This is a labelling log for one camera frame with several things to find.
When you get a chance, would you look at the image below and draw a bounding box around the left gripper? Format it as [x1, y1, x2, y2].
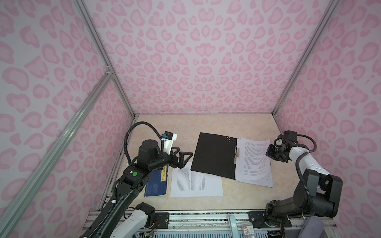
[149, 145, 192, 172]

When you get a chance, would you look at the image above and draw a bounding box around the printed paper sheet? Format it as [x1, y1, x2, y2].
[170, 164, 223, 197]

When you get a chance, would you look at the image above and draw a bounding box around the orange and black folder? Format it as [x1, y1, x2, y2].
[191, 132, 238, 180]

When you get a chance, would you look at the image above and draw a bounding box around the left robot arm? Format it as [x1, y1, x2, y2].
[82, 122, 193, 238]

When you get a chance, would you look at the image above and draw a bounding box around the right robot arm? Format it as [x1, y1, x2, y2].
[249, 135, 343, 229]

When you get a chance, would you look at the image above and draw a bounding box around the blue book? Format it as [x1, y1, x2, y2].
[144, 166, 169, 197]

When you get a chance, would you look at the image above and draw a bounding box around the small red label bag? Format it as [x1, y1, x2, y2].
[240, 222, 256, 238]

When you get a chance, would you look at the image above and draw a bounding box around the grey cloth roll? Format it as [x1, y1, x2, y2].
[298, 216, 324, 238]

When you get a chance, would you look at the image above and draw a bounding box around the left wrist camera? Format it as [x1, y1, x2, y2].
[138, 130, 178, 163]

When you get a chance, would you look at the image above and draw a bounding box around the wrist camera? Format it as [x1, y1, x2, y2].
[138, 130, 178, 163]
[273, 131, 298, 147]

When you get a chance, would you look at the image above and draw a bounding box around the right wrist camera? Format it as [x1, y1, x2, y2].
[273, 131, 298, 147]

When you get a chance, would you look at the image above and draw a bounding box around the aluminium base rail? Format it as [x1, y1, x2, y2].
[78, 209, 343, 238]

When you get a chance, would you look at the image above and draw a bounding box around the light blue handle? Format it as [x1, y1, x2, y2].
[228, 215, 240, 238]

